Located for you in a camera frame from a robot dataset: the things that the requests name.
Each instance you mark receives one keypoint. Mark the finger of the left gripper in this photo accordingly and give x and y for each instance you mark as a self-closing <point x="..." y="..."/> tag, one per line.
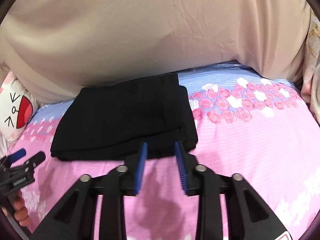
<point x="17" y="155"/>
<point x="35" y="160"/>

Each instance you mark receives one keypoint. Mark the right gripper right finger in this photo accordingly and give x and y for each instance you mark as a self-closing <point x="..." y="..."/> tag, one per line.
<point x="228" y="206"/>

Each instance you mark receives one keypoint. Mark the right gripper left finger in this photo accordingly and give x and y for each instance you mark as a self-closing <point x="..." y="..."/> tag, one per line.
<point x="93" y="208"/>

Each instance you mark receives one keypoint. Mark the black pants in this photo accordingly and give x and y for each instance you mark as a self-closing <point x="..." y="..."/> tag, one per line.
<point x="111" y="123"/>

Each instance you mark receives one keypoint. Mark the person left hand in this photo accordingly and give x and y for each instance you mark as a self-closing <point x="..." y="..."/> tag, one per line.
<point x="21" y="212"/>

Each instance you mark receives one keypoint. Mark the white cat face pillow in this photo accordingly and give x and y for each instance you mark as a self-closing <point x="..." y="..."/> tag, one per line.
<point x="17" y="108"/>

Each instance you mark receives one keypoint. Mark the pink rose bed sheet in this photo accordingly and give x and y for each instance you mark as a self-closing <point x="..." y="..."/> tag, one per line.
<point x="246" y="124"/>

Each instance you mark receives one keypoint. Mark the beige curtain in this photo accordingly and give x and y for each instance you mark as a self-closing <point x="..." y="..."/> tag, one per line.
<point x="56" y="47"/>

